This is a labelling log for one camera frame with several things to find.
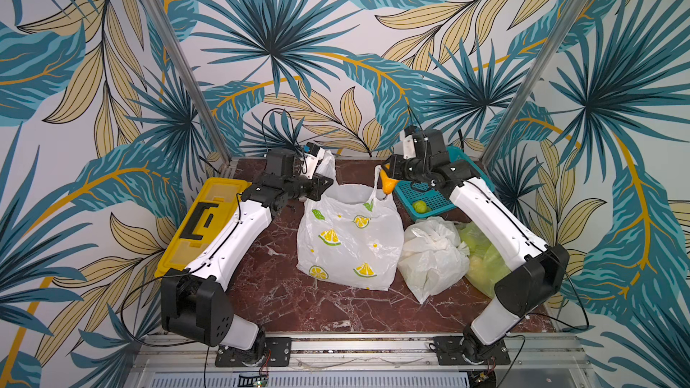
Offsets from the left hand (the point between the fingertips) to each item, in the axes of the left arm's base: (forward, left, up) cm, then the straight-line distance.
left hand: (331, 184), depth 78 cm
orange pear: (0, -16, 0) cm, 16 cm away
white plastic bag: (-12, -7, -9) cm, 16 cm away
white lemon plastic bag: (-18, -29, -11) cm, 36 cm away
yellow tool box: (-1, +37, -8) cm, 38 cm away
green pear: (+6, -31, -19) cm, 37 cm away
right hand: (+6, -16, +2) cm, 18 cm away
